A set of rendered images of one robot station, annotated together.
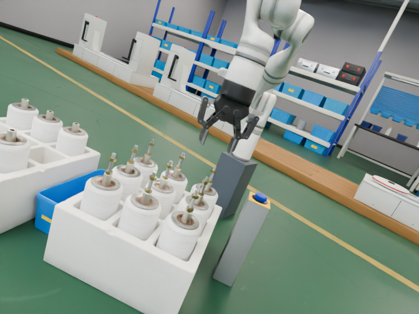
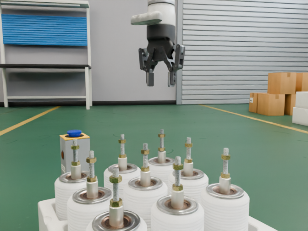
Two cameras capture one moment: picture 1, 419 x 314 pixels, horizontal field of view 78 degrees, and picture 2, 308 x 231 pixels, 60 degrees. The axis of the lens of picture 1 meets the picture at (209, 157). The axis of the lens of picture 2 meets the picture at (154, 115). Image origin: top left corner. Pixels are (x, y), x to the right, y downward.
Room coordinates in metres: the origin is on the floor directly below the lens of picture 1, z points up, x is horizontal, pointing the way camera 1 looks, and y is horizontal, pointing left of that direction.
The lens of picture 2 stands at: (1.05, 0.55, 0.47)
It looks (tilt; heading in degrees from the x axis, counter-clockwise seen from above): 7 degrees down; 232
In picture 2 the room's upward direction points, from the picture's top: straight up
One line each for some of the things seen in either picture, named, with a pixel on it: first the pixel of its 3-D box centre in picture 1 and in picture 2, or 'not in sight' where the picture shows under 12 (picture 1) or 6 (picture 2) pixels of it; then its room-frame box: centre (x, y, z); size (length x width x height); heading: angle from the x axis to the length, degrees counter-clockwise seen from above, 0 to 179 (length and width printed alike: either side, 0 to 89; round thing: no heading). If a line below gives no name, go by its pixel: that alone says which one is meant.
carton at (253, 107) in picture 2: not in sight; (261, 102); (-2.84, -1.70, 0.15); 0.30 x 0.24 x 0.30; 150
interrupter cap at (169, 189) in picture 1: (162, 186); (145, 183); (0.72, 0.10, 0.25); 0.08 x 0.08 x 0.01
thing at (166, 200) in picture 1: (153, 211); (145, 222); (0.72, 0.10, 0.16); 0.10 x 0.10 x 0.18
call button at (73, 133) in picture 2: (260, 197); (74, 134); (0.76, -0.20, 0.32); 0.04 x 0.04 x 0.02
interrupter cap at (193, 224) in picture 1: (185, 220); (161, 161); (0.59, 0.00, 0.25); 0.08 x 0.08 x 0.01
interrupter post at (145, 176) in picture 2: (163, 183); (145, 178); (0.72, 0.10, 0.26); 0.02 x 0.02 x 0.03
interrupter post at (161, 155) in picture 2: (186, 216); (161, 156); (0.59, 0.00, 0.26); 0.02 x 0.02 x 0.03
